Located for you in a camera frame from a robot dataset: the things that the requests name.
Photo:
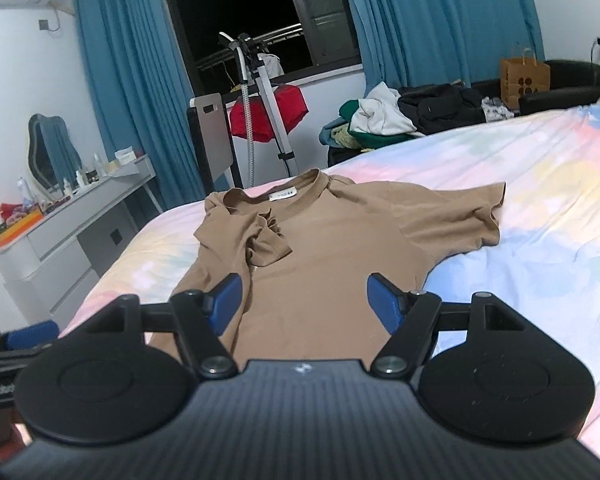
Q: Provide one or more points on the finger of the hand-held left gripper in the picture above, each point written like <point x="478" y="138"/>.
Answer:
<point x="32" y="335"/>

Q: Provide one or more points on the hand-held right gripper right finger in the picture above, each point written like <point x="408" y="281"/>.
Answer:
<point x="382" y="305"/>

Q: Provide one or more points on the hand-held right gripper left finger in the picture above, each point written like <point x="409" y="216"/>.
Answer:
<point x="228" y="302"/>

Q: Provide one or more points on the brown t-shirt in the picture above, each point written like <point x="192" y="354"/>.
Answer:
<point x="320" y="260"/>

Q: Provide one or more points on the white dressing table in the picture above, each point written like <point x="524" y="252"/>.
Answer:
<point x="55" y="240"/>

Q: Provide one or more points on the orange tray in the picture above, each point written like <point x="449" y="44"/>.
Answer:
<point x="17" y="227"/>

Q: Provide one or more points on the white spray bottle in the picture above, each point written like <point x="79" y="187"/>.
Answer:
<point x="24" y="192"/>

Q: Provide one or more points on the small white bottle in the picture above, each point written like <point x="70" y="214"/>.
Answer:
<point x="98" y="165"/>
<point x="80" y="179"/>

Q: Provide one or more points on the grey chair back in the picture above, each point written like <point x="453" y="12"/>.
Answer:
<point x="212" y="135"/>

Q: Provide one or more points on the yellow-green cloth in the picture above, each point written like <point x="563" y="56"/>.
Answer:
<point x="342" y="137"/>

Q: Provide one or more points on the pastel tie-dye bed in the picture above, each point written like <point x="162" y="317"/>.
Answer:
<point x="530" y="210"/>

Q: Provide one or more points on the white tissue box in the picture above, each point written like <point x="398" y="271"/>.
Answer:
<point x="125" y="155"/>

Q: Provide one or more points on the wavy framed mirror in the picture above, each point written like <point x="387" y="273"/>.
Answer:
<point x="50" y="150"/>

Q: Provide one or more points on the green garment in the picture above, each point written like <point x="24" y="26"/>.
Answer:
<point x="350" y="110"/>

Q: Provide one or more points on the garment steamer stand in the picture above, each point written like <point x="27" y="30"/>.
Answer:
<point x="275" y="110"/>

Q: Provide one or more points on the red garment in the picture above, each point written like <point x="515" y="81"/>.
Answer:
<point x="290" y="110"/>

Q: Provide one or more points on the black garment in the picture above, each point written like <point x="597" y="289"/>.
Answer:
<point x="440" y="107"/>

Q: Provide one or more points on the white patterned cloth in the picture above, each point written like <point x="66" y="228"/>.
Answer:
<point x="497" y="109"/>

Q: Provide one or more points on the white hanging garment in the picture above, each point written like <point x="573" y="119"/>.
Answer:
<point x="270" y="65"/>

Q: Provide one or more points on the brown paper bag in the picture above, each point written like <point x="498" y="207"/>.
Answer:
<point x="525" y="82"/>

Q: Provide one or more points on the balcony railing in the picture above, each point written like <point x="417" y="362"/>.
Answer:
<point x="280" y="31"/>

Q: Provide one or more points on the dark window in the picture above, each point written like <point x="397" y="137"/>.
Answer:
<point x="230" y="5"/>

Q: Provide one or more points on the black armchair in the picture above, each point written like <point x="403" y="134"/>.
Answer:
<point x="575" y="75"/>

